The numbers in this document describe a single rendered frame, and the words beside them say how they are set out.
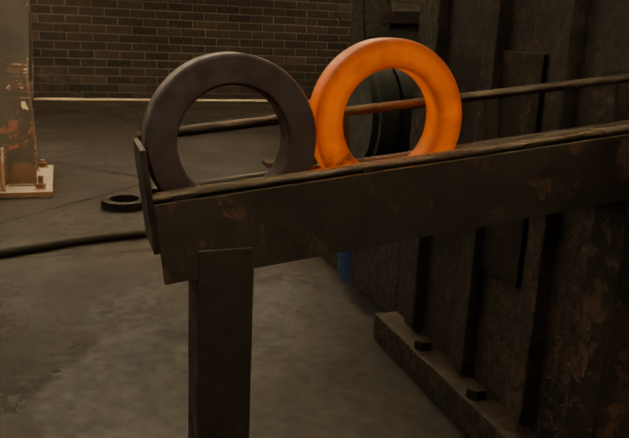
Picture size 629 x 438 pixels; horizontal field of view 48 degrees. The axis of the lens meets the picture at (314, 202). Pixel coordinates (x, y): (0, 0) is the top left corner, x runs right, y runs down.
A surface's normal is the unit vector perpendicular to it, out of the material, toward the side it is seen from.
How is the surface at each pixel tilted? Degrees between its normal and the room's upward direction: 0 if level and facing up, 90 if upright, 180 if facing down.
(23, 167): 90
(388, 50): 90
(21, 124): 91
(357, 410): 0
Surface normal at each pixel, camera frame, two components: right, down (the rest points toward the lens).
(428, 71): 0.35, 0.24
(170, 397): 0.04, -0.97
